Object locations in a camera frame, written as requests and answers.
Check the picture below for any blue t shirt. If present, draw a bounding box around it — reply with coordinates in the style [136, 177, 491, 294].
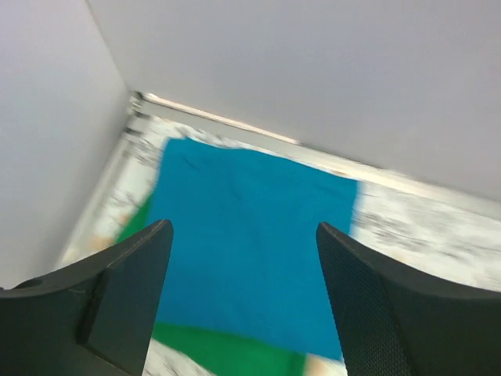
[148, 139, 358, 360]

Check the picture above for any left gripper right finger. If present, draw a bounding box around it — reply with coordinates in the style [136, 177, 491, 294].
[316, 222, 500, 376]

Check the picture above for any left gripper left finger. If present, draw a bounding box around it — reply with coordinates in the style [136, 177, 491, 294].
[1, 220, 173, 375]

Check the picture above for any floral table mat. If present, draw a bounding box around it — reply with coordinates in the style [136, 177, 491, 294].
[59, 117, 500, 375]

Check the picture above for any folded green t shirt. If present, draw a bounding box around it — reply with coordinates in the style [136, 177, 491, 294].
[115, 193, 308, 376]

